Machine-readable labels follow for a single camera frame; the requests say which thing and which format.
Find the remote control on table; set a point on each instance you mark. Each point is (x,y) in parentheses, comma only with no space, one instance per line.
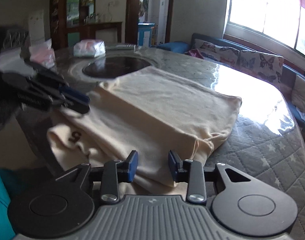
(120,46)

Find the large butterfly print cushion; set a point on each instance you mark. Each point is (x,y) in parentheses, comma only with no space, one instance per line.
(263,66)

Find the small butterfly print cushion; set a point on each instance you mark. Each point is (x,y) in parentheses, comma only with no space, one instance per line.
(223,54)

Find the dark wooden display cabinet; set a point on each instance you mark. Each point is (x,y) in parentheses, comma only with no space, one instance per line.
(66,16)

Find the grey plain cushion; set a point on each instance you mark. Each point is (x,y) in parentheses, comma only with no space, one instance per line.
(298,93)

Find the pink tissue pack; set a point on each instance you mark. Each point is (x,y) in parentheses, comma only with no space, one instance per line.
(43,54)

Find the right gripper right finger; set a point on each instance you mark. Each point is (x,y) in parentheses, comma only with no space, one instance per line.
(190,172)

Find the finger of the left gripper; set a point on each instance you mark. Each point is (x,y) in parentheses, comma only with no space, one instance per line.
(76,106)
(72,96)

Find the dark wooden side table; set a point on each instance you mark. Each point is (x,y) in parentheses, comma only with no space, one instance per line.
(94,30)

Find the blue corner sofa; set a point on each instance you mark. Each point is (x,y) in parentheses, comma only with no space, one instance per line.
(287,78)

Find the blue white box in doorway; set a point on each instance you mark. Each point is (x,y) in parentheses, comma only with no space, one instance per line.
(145,32)

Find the grey quilted star table cover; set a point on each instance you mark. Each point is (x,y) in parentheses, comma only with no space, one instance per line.
(265,141)

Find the pink cloth on sofa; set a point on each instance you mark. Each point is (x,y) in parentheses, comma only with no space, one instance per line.
(194,53)

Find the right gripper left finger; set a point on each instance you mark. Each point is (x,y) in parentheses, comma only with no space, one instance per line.
(116,172)

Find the cream beige garment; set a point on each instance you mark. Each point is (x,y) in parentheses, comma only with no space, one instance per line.
(152,112)

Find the white wrapped package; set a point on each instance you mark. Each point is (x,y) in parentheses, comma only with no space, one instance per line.
(89,48)

